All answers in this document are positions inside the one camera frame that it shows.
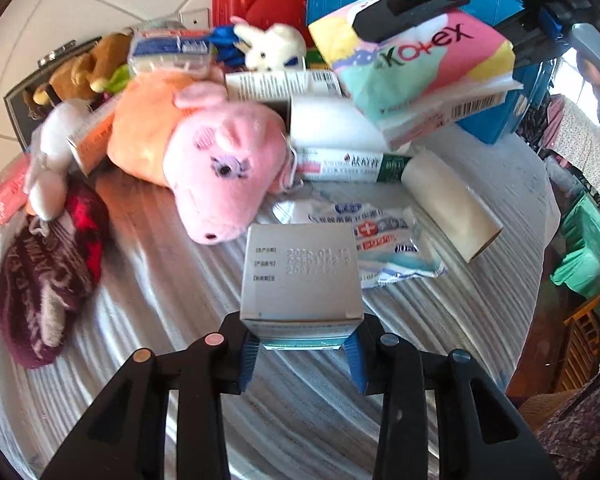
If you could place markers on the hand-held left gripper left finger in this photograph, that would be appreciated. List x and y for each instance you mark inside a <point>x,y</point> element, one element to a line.
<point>247,365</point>

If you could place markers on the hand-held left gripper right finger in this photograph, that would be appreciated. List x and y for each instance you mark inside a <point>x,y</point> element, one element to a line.
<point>357,367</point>

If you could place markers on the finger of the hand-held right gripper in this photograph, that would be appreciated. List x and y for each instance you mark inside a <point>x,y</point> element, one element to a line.
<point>410,2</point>
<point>547,22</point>

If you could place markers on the colourful sanitary pad pack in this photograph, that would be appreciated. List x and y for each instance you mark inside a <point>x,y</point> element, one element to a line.
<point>420,75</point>

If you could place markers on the small white green medicine box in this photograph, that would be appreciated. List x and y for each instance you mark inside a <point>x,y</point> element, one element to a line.
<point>300,270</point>

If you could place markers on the blue plastic crate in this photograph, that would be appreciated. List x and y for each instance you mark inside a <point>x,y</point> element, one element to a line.
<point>485,115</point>

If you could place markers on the maroon knit hat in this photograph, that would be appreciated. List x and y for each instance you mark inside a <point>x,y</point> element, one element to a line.
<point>45,280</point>

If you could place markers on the blue white mask pack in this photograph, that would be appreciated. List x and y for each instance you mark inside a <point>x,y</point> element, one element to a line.
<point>385,240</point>

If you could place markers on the floral cloth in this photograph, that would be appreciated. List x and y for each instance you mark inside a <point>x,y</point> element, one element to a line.
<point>585,150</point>

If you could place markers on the small white rabbit plush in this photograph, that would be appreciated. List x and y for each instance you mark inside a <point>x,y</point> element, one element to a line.
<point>275,47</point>

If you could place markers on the red toy suitcase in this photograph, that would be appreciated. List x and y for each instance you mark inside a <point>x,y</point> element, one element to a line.
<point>260,5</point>

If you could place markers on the white green toothpaste box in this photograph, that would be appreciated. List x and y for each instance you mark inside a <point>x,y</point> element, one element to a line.
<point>350,165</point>

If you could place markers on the pink pig plush orange body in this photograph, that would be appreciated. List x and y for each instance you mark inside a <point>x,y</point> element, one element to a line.
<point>200,150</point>

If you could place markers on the wooden chair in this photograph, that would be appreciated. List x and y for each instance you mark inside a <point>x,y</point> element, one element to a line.
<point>580,345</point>

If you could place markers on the green cloth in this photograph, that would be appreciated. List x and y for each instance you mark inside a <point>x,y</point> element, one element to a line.
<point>585,250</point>

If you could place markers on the person's patterned clothing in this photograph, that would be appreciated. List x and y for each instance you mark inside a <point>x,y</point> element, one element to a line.
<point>580,435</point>

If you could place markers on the blue white wipes pack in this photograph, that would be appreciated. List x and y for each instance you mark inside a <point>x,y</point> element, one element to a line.
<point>170,50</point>

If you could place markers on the orange white box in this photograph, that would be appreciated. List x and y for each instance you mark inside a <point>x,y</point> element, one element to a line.
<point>90,140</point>

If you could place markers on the white plush toy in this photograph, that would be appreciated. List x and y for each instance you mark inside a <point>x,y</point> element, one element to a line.
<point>50,160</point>

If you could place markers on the pink soft pack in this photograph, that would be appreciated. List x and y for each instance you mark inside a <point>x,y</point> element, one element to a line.
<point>7,195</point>

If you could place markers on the brown dog plush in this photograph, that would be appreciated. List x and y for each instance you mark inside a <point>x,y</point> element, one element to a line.
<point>80,72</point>

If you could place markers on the black gift box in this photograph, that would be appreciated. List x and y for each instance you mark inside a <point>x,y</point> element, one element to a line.
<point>25,105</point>

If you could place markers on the white wall socket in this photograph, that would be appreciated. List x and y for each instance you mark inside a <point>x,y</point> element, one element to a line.
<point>195,17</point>

